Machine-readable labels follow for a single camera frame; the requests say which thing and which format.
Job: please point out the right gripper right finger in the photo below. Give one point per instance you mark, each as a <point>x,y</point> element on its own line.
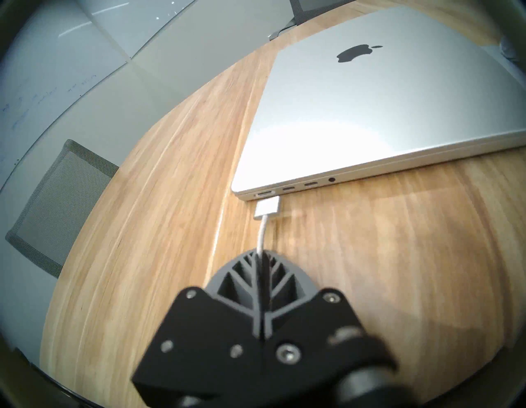
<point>304,321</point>

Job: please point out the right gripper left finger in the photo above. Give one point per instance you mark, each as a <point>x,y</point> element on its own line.
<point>205,345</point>

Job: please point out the silver MacBook laptop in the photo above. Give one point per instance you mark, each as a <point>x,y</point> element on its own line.
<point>370,115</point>

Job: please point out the armless grey mesh chair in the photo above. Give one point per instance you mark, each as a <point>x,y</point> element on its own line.
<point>61,205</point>

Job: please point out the glass whiteboard with writing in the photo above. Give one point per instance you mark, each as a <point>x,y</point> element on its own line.
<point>49,82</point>

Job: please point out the clean glass whiteboard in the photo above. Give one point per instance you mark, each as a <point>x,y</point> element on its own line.
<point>139,24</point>

